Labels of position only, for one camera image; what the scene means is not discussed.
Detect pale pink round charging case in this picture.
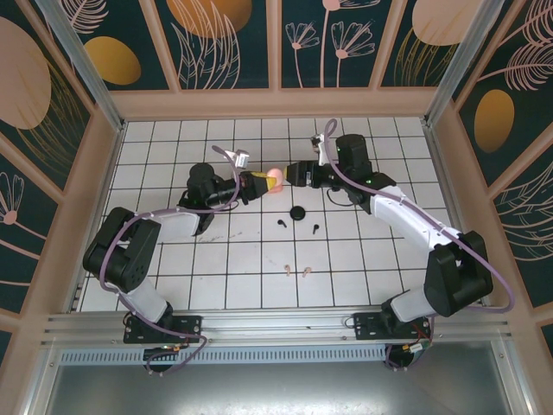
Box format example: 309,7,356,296
264,167,287,195

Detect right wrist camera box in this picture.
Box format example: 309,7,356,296
308,133,333,168

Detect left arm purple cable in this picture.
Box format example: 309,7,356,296
98,144,212,375

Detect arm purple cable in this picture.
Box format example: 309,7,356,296
323,118,518,372
98,144,212,375

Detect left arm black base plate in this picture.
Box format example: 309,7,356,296
124,314,204,345

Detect aluminium mounting rail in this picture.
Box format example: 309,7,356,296
41,305,513,348

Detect aluminium corner post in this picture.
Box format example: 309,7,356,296
423,0,516,129
36,0,127,133

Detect white slotted cable duct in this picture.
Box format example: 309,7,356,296
58,348,388,366

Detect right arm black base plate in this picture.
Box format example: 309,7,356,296
353,311,427,343

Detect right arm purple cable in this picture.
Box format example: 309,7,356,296
323,118,518,372

